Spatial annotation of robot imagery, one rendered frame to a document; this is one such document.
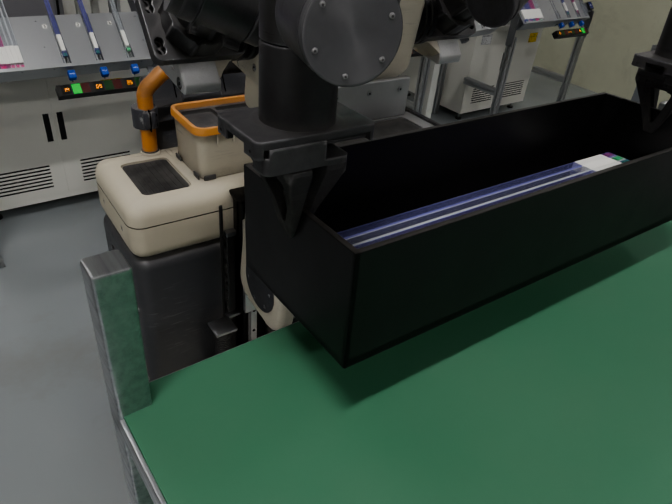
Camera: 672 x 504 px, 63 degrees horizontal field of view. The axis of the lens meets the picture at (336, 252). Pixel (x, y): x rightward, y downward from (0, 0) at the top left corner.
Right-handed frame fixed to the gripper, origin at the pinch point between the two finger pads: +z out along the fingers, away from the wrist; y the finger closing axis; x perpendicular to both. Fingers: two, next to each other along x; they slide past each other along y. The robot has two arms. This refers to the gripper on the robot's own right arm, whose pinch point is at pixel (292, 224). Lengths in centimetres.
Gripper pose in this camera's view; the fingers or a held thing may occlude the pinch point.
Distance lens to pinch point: 46.1
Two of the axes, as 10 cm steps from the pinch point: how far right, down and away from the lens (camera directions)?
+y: 8.2, -2.6, 5.1
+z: -0.8, 8.4, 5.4
